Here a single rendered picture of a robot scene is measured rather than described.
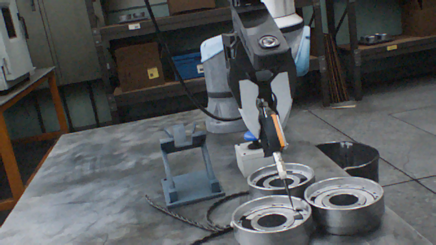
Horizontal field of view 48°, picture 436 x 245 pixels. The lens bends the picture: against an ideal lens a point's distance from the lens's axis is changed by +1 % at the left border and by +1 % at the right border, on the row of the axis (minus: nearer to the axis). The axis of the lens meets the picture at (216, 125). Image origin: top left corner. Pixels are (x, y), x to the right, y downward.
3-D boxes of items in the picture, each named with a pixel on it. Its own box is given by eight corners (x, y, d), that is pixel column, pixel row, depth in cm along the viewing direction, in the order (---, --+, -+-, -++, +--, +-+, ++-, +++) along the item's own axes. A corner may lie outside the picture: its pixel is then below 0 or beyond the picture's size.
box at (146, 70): (174, 83, 412) (165, 39, 402) (117, 94, 403) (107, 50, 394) (168, 77, 450) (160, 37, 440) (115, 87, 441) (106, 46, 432)
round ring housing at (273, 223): (322, 223, 67) (319, 196, 66) (302, 266, 58) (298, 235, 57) (252, 218, 72) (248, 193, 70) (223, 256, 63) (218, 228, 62)
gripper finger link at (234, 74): (259, 105, 69) (257, 44, 67) (263, 107, 67) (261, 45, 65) (227, 107, 68) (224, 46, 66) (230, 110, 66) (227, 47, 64)
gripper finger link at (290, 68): (298, 93, 69) (285, 34, 67) (302, 95, 68) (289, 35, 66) (268, 104, 69) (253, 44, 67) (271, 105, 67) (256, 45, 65)
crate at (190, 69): (229, 66, 454) (225, 43, 448) (233, 72, 417) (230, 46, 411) (174, 76, 451) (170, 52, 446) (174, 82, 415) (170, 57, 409)
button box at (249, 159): (283, 171, 88) (279, 146, 86) (244, 179, 87) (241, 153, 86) (272, 157, 95) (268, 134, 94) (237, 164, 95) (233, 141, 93)
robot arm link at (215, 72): (211, 85, 128) (202, 34, 124) (261, 78, 125) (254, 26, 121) (202, 95, 116) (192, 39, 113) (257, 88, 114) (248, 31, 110)
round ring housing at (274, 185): (263, 184, 83) (259, 162, 82) (323, 186, 79) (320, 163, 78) (241, 212, 74) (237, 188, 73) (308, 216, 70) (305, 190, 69)
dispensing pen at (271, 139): (287, 210, 63) (252, 95, 68) (280, 215, 67) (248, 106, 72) (302, 206, 63) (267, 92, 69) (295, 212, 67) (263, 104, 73)
